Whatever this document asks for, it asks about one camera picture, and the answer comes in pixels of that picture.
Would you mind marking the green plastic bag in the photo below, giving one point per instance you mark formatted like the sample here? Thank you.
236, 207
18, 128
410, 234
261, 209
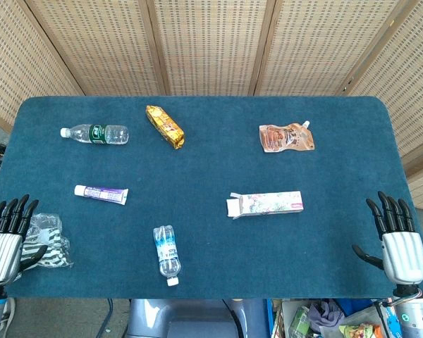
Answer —
299, 320

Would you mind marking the floral toothpaste box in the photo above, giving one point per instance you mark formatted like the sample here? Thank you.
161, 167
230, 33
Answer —
268, 204

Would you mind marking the golden snack package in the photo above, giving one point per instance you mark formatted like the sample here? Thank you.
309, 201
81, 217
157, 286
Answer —
165, 126

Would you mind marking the purple white toothpaste tube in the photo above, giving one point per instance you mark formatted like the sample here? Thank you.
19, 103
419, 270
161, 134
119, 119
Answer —
102, 194

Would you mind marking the purple cloth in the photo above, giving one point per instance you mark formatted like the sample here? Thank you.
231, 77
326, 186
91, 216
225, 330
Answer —
324, 313

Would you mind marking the orange snack bag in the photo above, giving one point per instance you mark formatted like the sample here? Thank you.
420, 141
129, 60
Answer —
359, 331

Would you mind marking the striped cloth in clear bag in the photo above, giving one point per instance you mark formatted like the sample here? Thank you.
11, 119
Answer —
53, 243

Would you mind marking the woven bamboo folding screen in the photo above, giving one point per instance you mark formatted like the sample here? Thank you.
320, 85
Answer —
211, 45

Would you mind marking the blue carpet table mat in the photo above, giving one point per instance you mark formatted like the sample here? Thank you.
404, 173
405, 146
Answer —
211, 169

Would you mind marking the brown spout pouch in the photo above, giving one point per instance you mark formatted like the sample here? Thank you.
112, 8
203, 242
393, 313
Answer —
285, 139

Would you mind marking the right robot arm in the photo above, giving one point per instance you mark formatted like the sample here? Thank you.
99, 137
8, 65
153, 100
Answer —
414, 317

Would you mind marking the green label water bottle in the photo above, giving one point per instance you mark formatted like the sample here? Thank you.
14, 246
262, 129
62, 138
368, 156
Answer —
113, 134

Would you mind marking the grey-blue robot torso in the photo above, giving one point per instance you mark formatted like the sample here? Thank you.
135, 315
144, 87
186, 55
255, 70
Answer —
183, 317

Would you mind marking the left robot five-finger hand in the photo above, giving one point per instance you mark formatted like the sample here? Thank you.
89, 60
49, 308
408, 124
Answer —
3, 253

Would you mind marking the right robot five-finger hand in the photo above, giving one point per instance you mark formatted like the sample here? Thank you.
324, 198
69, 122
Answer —
405, 257

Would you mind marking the blue label water bottle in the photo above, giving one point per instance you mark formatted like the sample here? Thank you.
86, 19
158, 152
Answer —
167, 253

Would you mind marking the blue metal post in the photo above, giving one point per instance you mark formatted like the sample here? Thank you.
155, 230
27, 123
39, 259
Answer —
269, 317

